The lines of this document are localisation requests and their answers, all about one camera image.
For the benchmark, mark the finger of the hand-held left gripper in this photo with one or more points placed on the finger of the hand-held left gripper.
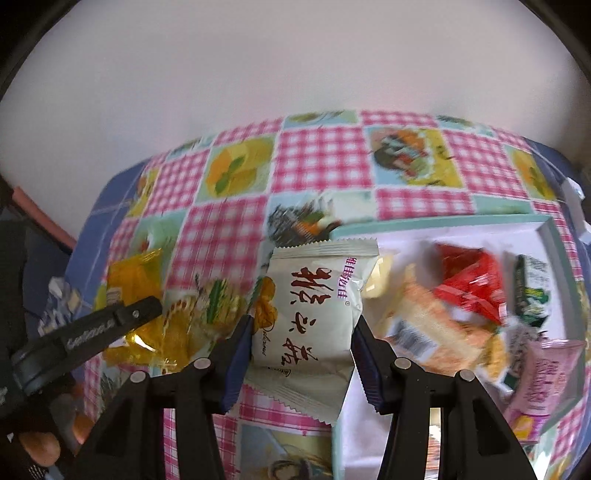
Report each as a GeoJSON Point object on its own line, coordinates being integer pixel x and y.
{"type": "Point", "coordinates": [138, 314]}

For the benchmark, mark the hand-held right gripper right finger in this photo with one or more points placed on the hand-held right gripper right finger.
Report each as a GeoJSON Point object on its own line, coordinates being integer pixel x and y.
{"type": "Point", "coordinates": [369, 369]}

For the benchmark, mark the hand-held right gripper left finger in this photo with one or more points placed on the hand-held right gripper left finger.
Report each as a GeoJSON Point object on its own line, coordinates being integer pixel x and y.
{"type": "Point", "coordinates": [238, 364]}

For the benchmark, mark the yellow clear snack packet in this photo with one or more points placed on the yellow clear snack packet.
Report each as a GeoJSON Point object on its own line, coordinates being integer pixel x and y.
{"type": "Point", "coordinates": [134, 277]}

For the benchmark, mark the beige cracker packet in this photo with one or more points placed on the beige cracker packet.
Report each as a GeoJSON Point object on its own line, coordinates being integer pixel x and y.
{"type": "Point", "coordinates": [429, 332]}

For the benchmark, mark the cream snack packet brown print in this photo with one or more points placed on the cream snack packet brown print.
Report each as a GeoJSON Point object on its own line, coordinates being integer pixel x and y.
{"type": "Point", "coordinates": [314, 314]}

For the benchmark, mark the pale yellow round pastry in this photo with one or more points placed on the pale yellow round pastry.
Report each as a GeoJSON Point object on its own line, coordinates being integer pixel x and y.
{"type": "Point", "coordinates": [378, 277]}

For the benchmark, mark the red snack packet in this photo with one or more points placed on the red snack packet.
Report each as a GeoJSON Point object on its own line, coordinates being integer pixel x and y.
{"type": "Point", "coordinates": [471, 286]}

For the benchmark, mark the white shallow box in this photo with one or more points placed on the white shallow box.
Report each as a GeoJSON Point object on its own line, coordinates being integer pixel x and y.
{"type": "Point", "coordinates": [461, 233]}

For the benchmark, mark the purple snack packet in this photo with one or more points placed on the purple snack packet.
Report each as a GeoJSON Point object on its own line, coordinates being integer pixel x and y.
{"type": "Point", "coordinates": [545, 374]}

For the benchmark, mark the green and white biscuit packet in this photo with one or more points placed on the green and white biscuit packet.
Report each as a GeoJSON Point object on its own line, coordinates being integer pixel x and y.
{"type": "Point", "coordinates": [531, 286]}

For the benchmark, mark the person's left hand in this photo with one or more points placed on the person's left hand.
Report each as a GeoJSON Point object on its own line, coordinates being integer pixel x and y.
{"type": "Point", "coordinates": [41, 450]}

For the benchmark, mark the crumpled blue white wrapper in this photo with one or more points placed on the crumpled blue white wrapper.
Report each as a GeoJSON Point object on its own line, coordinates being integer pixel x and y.
{"type": "Point", "coordinates": [60, 318]}

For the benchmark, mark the small beige wrapped candy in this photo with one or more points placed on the small beige wrapped candy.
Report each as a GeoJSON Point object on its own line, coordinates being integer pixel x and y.
{"type": "Point", "coordinates": [75, 302]}

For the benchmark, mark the black cabinet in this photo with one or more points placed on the black cabinet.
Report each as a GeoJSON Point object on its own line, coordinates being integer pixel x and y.
{"type": "Point", "coordinates": [32, 267]}

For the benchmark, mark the reddish wooden board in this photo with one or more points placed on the reddish wooden board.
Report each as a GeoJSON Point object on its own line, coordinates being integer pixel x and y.
{"type": "Point", "coordinates": [41, 214]}

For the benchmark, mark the pink checked printed tablecloth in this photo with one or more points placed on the pink checked printed tablecloth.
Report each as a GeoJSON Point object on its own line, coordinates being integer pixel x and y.
{"type": "Point", "coordinates": [323, 157]}

